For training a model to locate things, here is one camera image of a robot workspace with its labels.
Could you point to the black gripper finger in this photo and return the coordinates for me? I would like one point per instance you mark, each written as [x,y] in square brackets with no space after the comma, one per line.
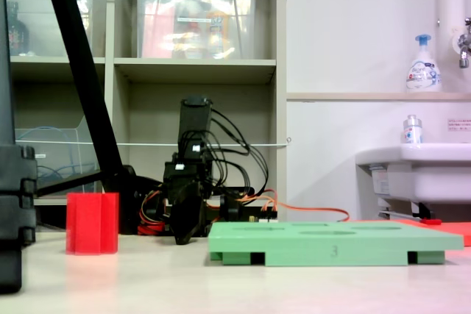
[180,224]
[197,211]

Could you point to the red cross columnar block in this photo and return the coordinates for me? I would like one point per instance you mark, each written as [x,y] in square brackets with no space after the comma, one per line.
[92,224]

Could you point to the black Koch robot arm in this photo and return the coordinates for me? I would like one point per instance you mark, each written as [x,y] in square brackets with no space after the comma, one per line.
[194,119]

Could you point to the orange red flat block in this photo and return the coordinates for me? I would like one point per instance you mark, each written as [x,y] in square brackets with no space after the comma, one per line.
[456,231]

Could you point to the small circuit board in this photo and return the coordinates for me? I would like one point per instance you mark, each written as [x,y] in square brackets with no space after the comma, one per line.
[263,218]

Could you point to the beige shelf unit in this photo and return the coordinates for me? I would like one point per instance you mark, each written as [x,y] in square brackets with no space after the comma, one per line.
[195,67]

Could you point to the thin black tripod brace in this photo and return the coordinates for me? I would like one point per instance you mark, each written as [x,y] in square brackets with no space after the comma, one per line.
[70,181]

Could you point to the green shape sorting board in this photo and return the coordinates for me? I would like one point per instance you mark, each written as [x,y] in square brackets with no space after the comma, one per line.
[331,244]

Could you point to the large clear storage bin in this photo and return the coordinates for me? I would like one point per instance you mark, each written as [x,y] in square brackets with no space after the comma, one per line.
[165,27]

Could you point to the orange label spray bottle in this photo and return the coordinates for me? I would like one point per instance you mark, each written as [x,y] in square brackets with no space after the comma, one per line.
[218,23]

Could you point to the black tripod leg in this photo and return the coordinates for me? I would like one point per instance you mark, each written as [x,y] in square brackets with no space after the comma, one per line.
[79,56]

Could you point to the notched black stack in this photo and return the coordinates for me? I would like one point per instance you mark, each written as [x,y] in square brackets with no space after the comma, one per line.
[14,196]

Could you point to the clear bin with dark bottle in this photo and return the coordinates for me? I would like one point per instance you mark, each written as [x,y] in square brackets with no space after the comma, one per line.
[37,27]

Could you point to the dark round bottle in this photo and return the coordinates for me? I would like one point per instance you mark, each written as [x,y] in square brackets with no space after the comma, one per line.
[16,34]

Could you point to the white sink basin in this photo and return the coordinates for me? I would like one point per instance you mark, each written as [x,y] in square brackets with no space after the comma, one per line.
[423,174]

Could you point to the small silver capped bottle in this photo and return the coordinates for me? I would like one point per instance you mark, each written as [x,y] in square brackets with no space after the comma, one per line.
[412,132]

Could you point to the white blue pump soap bottle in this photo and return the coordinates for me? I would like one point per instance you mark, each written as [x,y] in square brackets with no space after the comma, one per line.
[423,71]

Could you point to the metal faucet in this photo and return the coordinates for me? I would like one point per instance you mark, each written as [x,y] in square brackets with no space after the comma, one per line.
[463,47]

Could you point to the dark grey upright post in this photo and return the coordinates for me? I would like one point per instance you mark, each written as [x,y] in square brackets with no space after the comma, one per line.
[5,71]

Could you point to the pink wall label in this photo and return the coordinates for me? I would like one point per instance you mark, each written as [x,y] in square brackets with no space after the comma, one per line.
[459,124]

